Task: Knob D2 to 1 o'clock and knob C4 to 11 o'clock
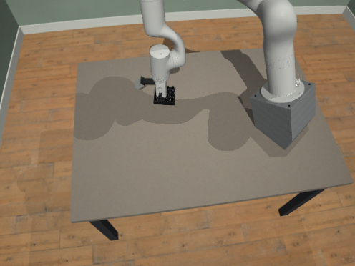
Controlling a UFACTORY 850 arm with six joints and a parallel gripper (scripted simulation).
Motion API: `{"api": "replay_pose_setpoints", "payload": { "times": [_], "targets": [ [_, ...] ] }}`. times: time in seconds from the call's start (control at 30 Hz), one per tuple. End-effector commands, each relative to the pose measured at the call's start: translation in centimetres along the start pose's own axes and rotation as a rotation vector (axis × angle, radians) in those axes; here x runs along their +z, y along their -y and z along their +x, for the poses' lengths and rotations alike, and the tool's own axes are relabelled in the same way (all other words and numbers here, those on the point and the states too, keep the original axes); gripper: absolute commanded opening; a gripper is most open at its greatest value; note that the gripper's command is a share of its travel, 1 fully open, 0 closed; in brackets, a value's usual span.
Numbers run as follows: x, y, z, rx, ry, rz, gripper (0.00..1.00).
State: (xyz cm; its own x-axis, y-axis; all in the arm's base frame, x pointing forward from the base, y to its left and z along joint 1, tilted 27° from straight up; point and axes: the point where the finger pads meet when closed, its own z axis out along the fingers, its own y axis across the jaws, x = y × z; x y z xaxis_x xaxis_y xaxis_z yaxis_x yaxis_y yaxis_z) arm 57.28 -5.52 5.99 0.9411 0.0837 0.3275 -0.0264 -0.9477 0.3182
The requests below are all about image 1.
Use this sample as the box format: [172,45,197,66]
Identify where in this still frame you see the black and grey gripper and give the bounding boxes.
[155,81,167,102]

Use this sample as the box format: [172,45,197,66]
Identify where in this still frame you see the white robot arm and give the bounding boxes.
[135,0,304,103]

